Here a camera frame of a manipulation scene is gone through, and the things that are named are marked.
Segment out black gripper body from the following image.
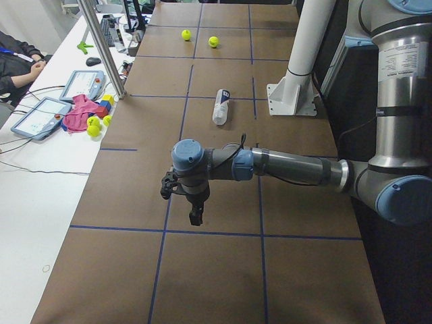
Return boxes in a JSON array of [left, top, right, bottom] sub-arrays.
[[182, 184, 210, 205]]

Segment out clear tennis ball can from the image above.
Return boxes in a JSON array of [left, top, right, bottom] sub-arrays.
[[212, 89, 230, 126]]

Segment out pink cloth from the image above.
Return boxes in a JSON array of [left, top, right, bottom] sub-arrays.
[[61, 94, 99, 133]]

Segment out black camera cable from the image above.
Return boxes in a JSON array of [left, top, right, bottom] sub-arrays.
[[206, 134, 247, 169]]

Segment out teach pendant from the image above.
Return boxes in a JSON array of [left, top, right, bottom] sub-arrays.
[[59, 70, 105, 103], [11, 97, 72, 140]]

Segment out tennis ball inner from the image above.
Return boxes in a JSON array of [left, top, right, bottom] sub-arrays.
[[208, 36, 219, 48]]

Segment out blue cube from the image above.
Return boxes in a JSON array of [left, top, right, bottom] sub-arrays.
[[99, 100, 111, 111]]

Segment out black computer mouse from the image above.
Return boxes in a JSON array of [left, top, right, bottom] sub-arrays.
[[86, 57, 101, 67]]

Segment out yellow cube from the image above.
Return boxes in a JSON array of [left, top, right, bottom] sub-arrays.
[[101, 94, 115, 106]]

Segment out white mounting post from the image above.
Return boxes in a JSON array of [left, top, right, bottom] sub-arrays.
[[267, 0, 336, 116]]

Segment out black keyboard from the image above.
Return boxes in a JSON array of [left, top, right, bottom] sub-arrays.
[[100, 15, 116, 47]]

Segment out spare tennis ball three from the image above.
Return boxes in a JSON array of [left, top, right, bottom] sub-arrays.
[[103, 115, 112, 127]]

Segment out teach pendant near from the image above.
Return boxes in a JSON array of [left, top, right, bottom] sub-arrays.
[[11, 97, 72, 140]]

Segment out spare tennis ball two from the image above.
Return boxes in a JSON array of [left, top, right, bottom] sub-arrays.
[[86, 125, 101, 137]]

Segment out green plastic tool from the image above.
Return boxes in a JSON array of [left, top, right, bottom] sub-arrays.
[[77, 41, 93, 55]]

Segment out aluminium frame post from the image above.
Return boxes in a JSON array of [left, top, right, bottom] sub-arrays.
[[78, 0, 126, 99]]

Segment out seated person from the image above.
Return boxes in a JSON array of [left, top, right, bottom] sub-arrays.
[[1, 32, 48, 107]]

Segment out tennis ball near edge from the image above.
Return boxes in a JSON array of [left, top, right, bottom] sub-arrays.
[[181, 29, 192, 41]]

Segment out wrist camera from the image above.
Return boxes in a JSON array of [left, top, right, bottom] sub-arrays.
[[160, 171, 178, 200]]

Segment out teach pendant far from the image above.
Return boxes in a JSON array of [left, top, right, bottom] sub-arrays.
[[59, 70, 105, 103]]

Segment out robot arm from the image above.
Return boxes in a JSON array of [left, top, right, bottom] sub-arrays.
[[161, 1, 431, 225]]

